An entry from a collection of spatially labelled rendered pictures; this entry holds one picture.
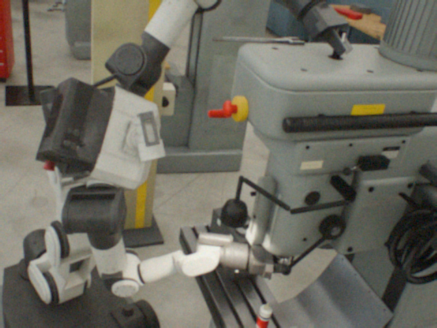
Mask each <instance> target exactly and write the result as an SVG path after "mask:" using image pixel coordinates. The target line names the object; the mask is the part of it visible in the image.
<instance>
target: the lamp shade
mask: <svg viewBox="0 0 437 328"><path fill-rule="evenodd" d="M234 199H235V198H231V199H228V200H227V201H226V202H225V204H224V205H223V207H222V209H221V218H220V220H221V222H222V224H224V225H225V226H227V227H229V228H242V227H244V226H245V225H246V221H247V220H248V218H247V216H249V210H247V206H246V203H245V202H244V201H242V200H240V201H239V202H236V201H235V200H234Z"/></svg>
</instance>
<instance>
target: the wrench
mask: <svg viewBox="0 0 437 328"><path fill-rule="evenodd" d="M212 39H213V40H214V41H226V42H278V43H290V44H305V42H304V41H298V38H293V37H287V38H286V37H284V38H250V37H226V36H212Z"/></svg>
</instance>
